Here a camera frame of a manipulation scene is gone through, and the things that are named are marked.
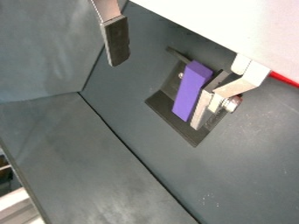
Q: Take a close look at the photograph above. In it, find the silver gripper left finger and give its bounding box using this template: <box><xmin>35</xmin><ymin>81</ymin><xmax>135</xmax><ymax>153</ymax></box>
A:
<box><xmin>90</xmin><ymin>0</ymin><xmax>130</xmax><ymax>67</ymax></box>

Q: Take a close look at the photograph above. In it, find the purple rectangular block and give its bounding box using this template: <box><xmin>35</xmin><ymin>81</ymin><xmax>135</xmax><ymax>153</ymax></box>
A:
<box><xmin>172</xmin><ymin>60</ymin><xmax>212</xmax><ymax>122</ymax></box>

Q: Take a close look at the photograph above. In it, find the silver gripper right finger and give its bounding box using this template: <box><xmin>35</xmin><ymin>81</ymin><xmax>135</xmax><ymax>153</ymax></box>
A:
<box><xmin>191</xmin><ymin>54</ymin><xmax>271</xmax><ymax>130</ymax></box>

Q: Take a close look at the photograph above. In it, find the red peg board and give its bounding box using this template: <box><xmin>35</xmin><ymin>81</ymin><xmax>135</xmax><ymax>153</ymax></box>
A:
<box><xmin>270</xmin><ymin>71</ymin><xmax>299</xmax><ymax>88</ymax></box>

